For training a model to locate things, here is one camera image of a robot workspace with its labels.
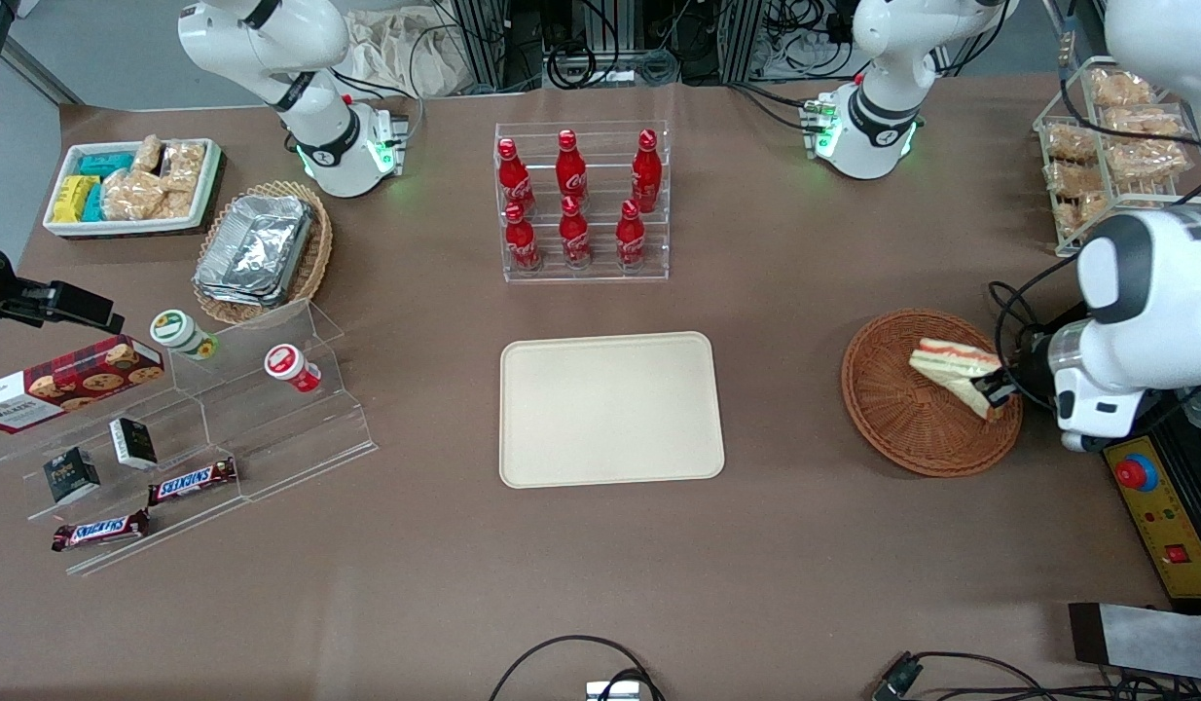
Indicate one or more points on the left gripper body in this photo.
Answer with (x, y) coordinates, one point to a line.
(1032, 365)

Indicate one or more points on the triangular sandwich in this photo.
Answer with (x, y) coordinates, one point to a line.
(951, 370)

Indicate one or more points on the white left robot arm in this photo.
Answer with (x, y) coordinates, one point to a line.
(1155, 282)

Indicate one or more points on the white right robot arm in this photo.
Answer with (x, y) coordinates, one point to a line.
(270, 39)

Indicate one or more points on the round brown wicker basket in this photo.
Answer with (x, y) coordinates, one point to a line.
(902, 428)

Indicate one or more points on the oval light wicker basket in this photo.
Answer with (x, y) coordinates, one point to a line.
(313, 263)

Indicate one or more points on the cream plastic tray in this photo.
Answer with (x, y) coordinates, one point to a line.
(610, 409)

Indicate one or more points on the Walkers tartan cookie box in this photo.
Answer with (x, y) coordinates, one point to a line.
(65, 385)

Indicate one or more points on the green lid yogurt cup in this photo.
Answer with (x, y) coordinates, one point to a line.
(177, 331)

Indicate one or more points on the teal snack packet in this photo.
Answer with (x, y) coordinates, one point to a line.
(93, 202)
(106, 164)

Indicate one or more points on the yellow snack packet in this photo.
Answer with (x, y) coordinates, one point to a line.
(75, 198)

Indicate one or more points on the clear rice cracker bag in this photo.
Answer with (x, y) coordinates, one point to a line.
(133, 195)
(184, 166)
(149, 154)
(179, 202)

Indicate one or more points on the black and white small box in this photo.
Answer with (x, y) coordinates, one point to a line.
(133, 443)

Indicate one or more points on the clear cracker snack bag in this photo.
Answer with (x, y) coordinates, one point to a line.
(1146, 161)
(1121, 88)
(1082, 214)
(1074, 178)
(1146, 121)
(1072, 142)

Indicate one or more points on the white rectangular snack bin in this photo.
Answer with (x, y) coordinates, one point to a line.
(206, 185)

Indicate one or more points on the black box gold lettering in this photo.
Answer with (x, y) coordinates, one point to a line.
(72, 475)

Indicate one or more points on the stacked foil containers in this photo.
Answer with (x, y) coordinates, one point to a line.
(255, 248)

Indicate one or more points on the Snickers chocolate bar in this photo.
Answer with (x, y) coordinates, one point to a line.
(192, 481)
(99, 531)

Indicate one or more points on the yellow emergency stop box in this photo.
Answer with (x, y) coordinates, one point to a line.
(1160, 526)

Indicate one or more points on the red lid yogurt cup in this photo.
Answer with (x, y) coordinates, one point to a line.
(289, 365)

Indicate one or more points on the clear acrylic stepped stand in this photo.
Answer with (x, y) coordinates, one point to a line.
(270, 438)

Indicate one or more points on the clear snack display rack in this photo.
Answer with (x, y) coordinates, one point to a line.
(1048, 107)

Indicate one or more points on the grey and black flat panel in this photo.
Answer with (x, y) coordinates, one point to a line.
(1146, 643)

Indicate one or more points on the red Coca-Cola bottle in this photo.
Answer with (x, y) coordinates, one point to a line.
(571, 170)
(516, 175)
(574, 239)
(631, 239)
(646, 170)
(523, 243)

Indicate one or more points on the white crumpled cloth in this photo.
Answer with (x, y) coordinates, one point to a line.
(406, 49)

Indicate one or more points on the clear acrylic bottle rack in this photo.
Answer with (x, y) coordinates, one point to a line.
(581, 277)

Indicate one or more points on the aluminium equipment rack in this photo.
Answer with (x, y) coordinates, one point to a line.
(484, 39)

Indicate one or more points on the small silver device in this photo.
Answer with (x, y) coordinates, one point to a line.
(612, 692)

